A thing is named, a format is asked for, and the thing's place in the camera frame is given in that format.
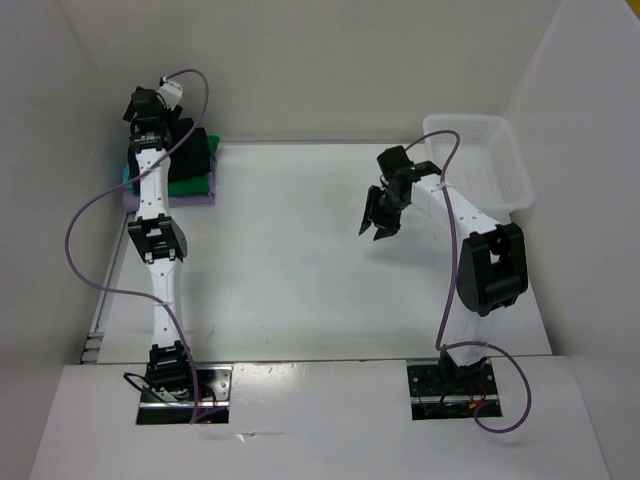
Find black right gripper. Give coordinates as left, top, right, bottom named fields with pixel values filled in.
left=358, top=185, right=408, bottom=241

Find black t shirt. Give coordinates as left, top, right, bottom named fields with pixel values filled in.
left=168, top=117, right=211, bottom=183

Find cyan t shirt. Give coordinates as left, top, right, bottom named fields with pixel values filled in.
left=122, top=160, right=139, bottom=196

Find green t shirt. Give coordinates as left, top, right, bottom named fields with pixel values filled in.
left=168, top=135, right=220, bottom=199

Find purple t shirt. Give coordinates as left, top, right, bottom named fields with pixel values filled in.
left=121, top=149, right=221, bottom=213

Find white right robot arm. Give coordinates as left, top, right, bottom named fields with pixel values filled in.
left=360, top=146, right=529, bottom=393

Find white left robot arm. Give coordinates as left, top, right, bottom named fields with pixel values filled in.
left=123, top=87, right=200, bottom=400

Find white plastic laundry basket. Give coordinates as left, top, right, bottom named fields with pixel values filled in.
left=423, top=114, right=534, bottom=219

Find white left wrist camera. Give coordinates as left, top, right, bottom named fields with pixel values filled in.
left=156, top=77, right=184, bottom=110

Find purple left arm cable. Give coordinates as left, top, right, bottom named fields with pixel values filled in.
left=64, top=68, right=232, bottom=426

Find aluminium table edge rail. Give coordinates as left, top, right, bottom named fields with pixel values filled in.
left=79, top=141, right=433, bottom=364

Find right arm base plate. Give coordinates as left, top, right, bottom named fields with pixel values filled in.
left=406, top=359, right=502, bottom=421

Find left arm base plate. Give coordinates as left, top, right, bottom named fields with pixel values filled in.
left=128, top=365, right=233, bottom=426

